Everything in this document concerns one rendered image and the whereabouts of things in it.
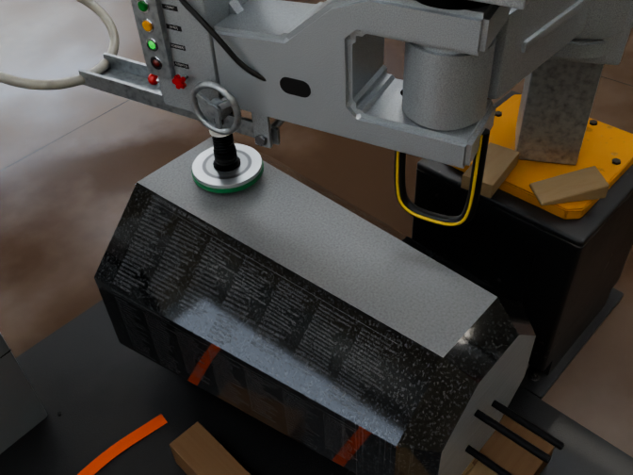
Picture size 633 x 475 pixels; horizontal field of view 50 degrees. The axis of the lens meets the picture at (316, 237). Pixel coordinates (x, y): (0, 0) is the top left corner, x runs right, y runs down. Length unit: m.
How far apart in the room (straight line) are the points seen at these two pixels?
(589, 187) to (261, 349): 1.07
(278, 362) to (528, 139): 1.05
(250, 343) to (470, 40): 0.97
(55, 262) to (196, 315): 1.40
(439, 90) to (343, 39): 0.23
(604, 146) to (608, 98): 1.83
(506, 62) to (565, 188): 0.66
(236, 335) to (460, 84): 0.90
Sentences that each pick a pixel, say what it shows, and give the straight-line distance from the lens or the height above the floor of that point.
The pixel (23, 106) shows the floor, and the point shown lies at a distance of 4.47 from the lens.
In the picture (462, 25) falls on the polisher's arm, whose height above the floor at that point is 1.51.
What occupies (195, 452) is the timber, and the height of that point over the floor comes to 0.14.
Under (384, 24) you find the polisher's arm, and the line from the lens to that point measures 1.46.
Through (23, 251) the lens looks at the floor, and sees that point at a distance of 3.39.
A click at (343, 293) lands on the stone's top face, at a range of 1.74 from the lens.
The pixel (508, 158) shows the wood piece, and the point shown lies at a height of 0.83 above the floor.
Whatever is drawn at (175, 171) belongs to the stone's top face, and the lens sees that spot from 2.19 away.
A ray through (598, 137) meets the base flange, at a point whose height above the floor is 0.78.
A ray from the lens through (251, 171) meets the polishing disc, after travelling 2.05.
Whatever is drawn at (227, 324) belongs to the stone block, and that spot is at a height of 0.67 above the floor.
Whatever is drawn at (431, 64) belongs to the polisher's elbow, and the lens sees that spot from 1.46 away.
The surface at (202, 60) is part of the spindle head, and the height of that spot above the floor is 1.30.
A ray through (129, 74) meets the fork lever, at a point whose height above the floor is 1.08.
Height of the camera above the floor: 2.12
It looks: 43 degrees down
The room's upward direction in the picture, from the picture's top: 3 degrees counter-clockwise
